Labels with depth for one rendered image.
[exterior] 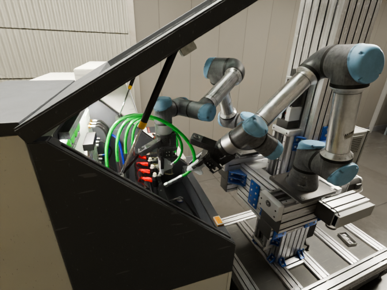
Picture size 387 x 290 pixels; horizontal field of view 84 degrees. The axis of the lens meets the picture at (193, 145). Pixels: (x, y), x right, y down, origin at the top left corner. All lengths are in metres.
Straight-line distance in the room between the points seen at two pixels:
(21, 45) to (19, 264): 2.31
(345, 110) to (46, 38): 2.60
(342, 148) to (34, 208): 1.02
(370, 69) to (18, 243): 1.13
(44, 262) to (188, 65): 2.63
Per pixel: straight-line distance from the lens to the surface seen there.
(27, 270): 0.84
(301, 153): 1.12
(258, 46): 3.53
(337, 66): 0.89
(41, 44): 2.80
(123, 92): 1.24
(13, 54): 2.85
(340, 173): 1.01
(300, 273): 1.94
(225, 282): 1.11
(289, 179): 1.18
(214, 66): 1.22
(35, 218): 0.70
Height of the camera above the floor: 1.65
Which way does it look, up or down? 24 degrees down
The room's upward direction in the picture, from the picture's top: 1 degrees clockwise
